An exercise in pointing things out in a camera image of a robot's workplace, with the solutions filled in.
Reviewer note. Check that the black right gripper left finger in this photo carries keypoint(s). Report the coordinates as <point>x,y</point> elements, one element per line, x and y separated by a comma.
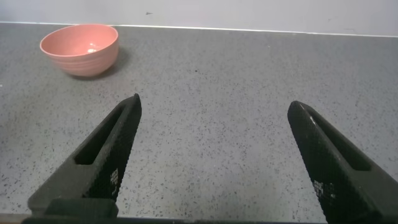
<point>112,155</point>

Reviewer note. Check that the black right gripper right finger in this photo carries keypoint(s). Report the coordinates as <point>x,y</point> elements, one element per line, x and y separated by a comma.
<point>335,168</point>

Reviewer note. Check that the pink bowl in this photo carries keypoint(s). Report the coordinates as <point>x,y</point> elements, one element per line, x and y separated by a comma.
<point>84,62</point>

